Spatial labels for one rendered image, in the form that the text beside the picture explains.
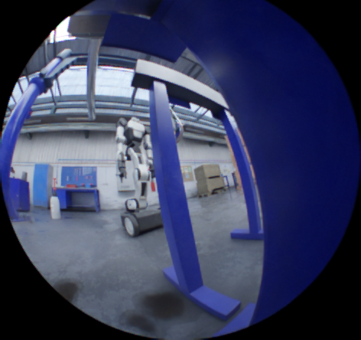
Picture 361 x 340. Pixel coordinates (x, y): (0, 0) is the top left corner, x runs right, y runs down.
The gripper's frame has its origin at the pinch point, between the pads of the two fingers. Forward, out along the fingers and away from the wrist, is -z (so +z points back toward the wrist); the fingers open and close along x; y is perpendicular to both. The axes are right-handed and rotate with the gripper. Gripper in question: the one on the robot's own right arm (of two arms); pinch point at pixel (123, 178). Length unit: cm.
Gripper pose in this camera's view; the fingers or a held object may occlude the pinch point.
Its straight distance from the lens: 124.0
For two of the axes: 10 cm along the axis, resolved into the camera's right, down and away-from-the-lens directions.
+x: 7.1, -5.0, -4.9
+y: 6.2, 1.2, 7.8
